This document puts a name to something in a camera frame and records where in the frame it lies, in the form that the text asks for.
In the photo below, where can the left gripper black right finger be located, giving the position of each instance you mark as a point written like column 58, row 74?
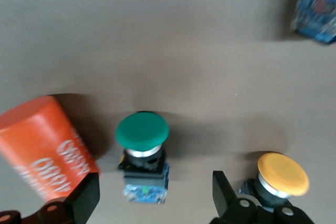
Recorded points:
column 225, row 197

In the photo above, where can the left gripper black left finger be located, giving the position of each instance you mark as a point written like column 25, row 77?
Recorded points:
column 84, row 200

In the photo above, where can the orange 4680 cylinder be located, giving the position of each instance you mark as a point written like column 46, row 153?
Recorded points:
column 39, row 140

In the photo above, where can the green mushroom push button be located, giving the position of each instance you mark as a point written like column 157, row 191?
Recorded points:
column 143, row 132

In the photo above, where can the yellow mushroom push button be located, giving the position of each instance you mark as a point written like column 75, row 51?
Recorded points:
column 283, row 174
column 315, row 11

